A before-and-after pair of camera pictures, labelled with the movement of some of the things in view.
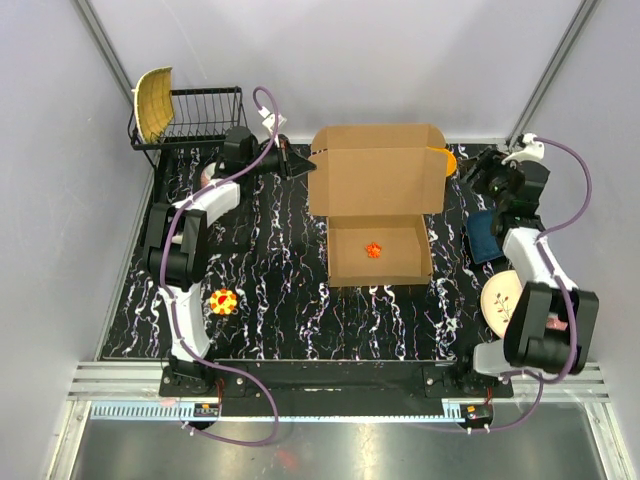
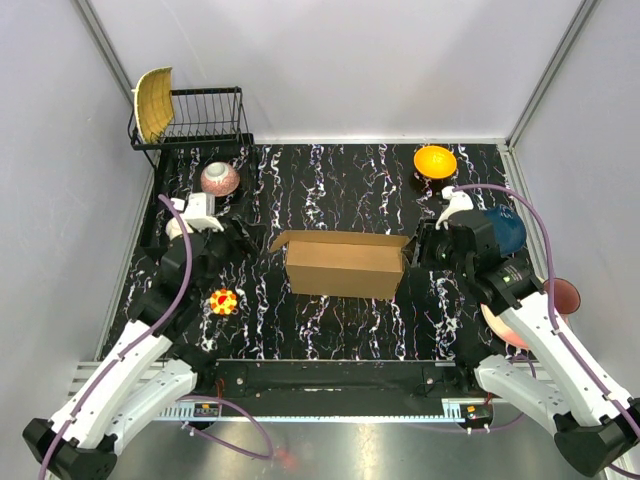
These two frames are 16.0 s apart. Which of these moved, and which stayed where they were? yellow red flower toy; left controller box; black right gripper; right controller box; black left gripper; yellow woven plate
Moved: black left gripper; black right gripper
Stayed: yellow woven plate; yellow red flower toy; right controller box; left controller box
